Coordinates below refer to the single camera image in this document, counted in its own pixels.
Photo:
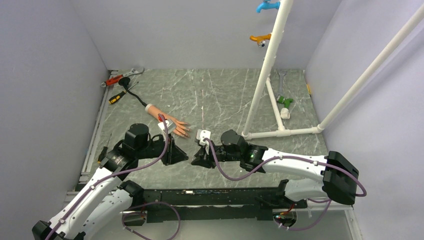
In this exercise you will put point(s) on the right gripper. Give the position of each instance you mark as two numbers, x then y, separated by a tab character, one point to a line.
202	158

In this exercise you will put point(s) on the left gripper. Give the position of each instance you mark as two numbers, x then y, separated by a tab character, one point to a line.
173	154

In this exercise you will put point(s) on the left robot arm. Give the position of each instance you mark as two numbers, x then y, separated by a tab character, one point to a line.
108	192

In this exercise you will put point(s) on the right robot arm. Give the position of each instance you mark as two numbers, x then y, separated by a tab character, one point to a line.
329	176

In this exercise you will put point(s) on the mannequin practice hand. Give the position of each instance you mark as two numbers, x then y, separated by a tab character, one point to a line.
181	128

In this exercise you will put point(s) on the yellow black screwdriver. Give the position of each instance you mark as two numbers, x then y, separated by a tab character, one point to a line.
114	99
104	150

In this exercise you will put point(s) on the green faucet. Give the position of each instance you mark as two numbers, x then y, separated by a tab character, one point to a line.
286	102

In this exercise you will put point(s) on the silver spanner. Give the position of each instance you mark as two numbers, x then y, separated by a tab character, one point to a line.
281	75

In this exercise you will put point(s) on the orange faucet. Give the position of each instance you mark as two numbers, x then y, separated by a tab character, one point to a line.
261	40

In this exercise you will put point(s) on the blue faucet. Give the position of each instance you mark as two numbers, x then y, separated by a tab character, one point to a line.
268	5

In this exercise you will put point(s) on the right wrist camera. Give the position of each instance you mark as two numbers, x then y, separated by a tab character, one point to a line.
202	137

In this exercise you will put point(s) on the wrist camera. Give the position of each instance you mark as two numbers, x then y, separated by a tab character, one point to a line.
202	137
166	125

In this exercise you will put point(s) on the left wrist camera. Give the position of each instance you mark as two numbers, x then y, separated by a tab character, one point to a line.
166	125

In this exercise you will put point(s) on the red handled adjustable wrench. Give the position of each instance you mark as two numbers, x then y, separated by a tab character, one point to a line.
115	79

